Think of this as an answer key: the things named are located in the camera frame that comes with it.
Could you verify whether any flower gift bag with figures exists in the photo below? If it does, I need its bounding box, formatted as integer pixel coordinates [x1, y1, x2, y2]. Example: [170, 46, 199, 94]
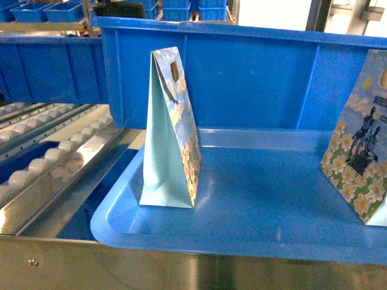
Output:
[320, 50, 386, 227]

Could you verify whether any large blue plastic bin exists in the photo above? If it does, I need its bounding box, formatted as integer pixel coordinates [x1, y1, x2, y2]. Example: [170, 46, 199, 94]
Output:
[92, 16, 386, 131]

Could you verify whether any shallow blue plastic tray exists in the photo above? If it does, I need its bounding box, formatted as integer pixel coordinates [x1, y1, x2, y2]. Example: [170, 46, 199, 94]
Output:
[91, 129, 386, 265]

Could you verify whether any blue bin at left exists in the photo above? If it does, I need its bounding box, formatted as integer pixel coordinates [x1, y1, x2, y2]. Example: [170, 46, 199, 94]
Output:
[1, 34, 108, 104]

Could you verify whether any white roller conveyor rail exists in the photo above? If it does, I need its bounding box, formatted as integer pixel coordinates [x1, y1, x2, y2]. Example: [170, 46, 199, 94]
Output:
[0, 114, 122, 209]

